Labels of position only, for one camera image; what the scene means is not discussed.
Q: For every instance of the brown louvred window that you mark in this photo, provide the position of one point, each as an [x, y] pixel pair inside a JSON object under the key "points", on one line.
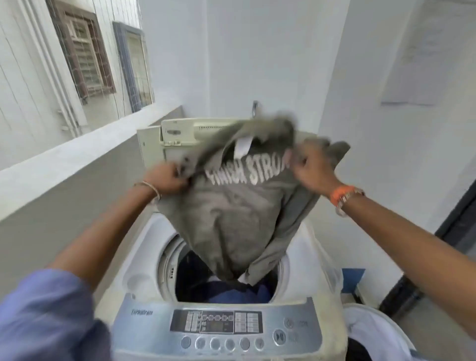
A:
{"points": [[85, 52]]}

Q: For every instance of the person's right forearm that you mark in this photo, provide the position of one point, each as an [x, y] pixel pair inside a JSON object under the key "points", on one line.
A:
{"points": [[409, 241]]}

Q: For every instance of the person's left forearm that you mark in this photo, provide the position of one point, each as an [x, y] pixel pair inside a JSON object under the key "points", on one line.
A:
{"points": [[104, 238]]}

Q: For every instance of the olive printed t-shirt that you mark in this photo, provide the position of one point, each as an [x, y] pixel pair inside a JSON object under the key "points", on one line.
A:
{"points": [[230, 223]]}

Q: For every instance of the thin multicolour bangle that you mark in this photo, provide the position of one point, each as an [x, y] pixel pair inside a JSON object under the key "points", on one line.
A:
{"points": [[154, 189]]}

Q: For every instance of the grey framed window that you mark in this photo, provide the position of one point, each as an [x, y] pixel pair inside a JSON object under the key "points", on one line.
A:
{"points": [[128, 67]]}

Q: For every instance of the metal water tap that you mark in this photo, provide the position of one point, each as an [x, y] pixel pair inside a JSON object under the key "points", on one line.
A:
{"points": [[255, 108]]}

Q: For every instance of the white round laundry hamper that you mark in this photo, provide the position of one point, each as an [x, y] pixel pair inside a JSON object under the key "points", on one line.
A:
{"points": [[383, 327]]}

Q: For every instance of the white paper notice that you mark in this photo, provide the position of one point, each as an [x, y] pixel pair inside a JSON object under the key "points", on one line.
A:
{"points": [[420, 55]]}

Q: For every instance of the navy blue clothes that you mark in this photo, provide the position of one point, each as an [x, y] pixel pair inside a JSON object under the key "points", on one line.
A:
{"points": [[238, 295]]}

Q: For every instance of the white drain pipes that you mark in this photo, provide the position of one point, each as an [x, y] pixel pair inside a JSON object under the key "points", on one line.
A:
{"points": [[55, 74]]}

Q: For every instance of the white safety net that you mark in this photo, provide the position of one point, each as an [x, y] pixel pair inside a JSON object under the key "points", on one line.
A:
{"points": [[102, 84]]}

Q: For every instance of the white blue washing machine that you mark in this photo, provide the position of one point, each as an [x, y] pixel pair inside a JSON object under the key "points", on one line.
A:
{"points": [[316, 267]]}

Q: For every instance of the person's left hand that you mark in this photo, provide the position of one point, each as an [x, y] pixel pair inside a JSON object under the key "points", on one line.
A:
{"points": [[165, 180]]}

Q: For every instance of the beaded green red bangle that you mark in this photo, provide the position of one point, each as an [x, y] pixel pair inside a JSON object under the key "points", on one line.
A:
{"points": [[349, 195]]}

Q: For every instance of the person's blue tunic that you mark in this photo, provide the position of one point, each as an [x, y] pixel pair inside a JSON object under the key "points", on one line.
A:
{"points": [[48, 316]]}

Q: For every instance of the person's right hand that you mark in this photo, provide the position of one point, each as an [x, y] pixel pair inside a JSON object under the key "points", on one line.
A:
{"points": [[318, 173]]}

